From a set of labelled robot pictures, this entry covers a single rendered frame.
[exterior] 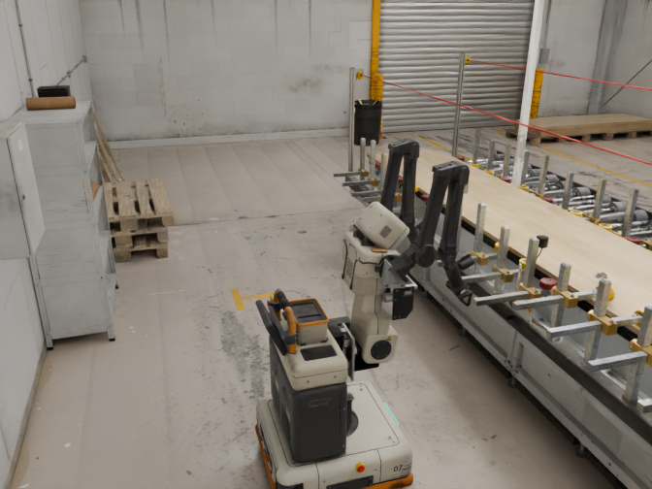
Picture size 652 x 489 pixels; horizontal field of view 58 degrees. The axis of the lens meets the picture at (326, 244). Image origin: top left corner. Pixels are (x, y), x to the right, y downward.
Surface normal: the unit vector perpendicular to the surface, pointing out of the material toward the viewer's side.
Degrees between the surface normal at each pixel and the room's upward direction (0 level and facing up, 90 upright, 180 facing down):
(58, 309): 90
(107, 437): 0
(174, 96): 90
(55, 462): 0
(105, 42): 90
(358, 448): 0
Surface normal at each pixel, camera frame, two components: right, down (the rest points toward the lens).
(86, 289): 0.29, 0.36
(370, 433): 0.00, -0.93
